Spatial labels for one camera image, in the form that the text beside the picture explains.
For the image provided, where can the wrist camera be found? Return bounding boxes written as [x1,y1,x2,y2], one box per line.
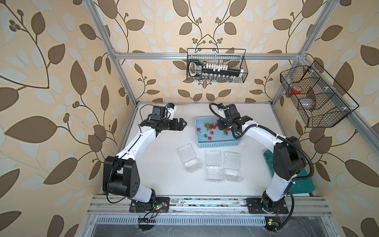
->
[218,104,240,121]
[166,103,177,120]

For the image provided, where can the black white tool set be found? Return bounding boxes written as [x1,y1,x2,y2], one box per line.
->
[187,60,246,77]

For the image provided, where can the right black wire basket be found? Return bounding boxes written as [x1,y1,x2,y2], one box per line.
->
[280,60,359,128]

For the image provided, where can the strawberries in blue basket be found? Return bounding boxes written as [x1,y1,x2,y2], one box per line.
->
[196,123,231,142]

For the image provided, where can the clear clamshell container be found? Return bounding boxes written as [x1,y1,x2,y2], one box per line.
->
[205,150,225,182]
[177,144,203,173]
[224,151,243,183]

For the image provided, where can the back black wire basket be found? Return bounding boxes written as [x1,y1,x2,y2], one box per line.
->
[187,47,248,84]

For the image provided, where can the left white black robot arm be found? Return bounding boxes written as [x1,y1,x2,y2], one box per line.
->
[103,118,187,212]

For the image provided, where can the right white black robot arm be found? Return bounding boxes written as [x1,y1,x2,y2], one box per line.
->
[209,103,314,213]

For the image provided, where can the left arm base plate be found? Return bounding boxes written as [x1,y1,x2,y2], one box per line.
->
[129,197,170,213]

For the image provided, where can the black wire basket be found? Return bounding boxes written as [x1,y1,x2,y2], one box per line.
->
[280,60,359,128]
[187,47,248,84]

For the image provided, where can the red tape roll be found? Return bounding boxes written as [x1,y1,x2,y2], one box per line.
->
[291,86,302,94]

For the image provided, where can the blue plastic basket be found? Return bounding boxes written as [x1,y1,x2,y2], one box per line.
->
[194,117,242,148]

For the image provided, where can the black corrugated cable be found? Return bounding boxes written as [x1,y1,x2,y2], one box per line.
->
[208,103,314,181]

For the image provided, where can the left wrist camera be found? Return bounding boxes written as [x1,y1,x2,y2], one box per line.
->
[166,103,177,120]

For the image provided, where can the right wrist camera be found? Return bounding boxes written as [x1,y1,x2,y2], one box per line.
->
[218,104,240,121]

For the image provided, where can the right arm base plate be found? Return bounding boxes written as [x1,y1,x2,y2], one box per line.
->
[246,197,289,214]

